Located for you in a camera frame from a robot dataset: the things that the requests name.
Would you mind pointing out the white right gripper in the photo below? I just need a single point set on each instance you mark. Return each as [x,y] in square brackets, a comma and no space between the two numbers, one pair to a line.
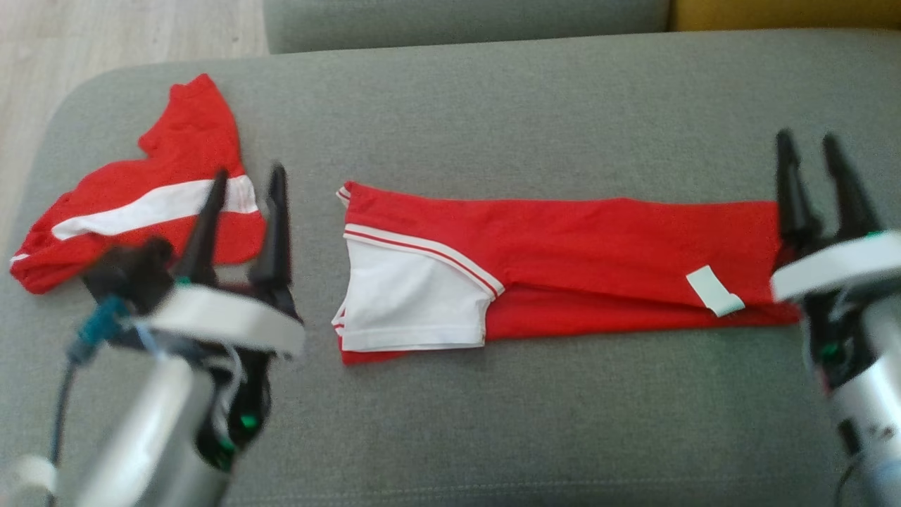
[845,267]

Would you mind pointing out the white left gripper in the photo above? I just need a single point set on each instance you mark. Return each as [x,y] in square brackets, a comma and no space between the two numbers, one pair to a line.
[225,317]

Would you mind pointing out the red shorts white stripe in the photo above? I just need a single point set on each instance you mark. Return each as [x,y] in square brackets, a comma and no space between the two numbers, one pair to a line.
[183,141]

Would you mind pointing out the red jersey white trim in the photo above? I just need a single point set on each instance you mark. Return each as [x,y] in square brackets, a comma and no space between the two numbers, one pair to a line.
[598,239]

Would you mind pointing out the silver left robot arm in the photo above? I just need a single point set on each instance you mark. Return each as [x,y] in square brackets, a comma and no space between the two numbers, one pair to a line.
[148,436]

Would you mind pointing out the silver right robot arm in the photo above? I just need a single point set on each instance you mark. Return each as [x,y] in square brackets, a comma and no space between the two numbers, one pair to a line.
[873,380]

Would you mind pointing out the yellow sofa cushion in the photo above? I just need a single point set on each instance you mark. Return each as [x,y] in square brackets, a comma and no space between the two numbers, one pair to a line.
[788,13]

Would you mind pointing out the grey sofa seat cushion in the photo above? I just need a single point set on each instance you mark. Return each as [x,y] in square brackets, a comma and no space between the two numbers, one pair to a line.
[493,422]

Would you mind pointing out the grey sofa back cushion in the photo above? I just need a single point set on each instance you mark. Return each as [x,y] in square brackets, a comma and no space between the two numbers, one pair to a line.
[457,21]

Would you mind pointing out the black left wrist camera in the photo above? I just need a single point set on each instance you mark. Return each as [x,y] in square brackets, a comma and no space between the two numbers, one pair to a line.
[134,271]

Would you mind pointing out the teal left camera connector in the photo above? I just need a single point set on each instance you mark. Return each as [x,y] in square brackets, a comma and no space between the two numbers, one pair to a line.
[95,331]

